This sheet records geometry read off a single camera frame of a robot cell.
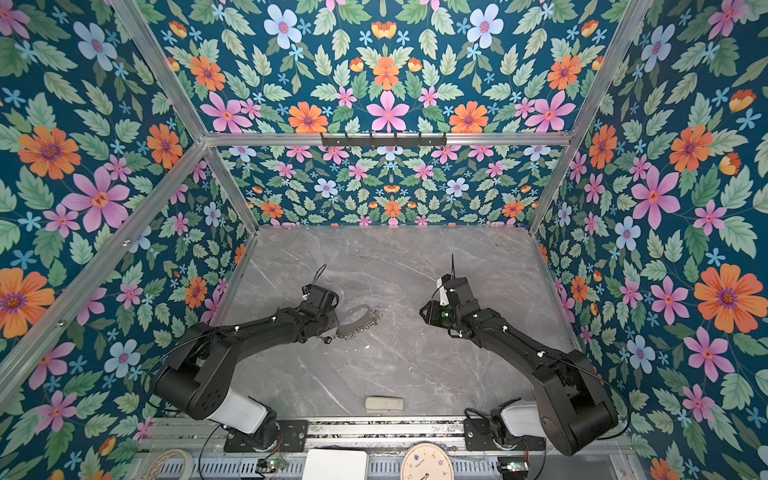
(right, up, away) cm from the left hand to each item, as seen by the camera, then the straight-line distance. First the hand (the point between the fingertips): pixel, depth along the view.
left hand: (335, 312), depth 93 cm
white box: (+7, -29, -27) cm, 40 cm away
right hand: (+27, +2, -6) cm, 28 cm away
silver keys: (+6, -3, +2) cm, 7 cm away
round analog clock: (+27, -30, -25) cm, 47 cm away
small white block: (+17, -20, -18) cm, 32 cm away
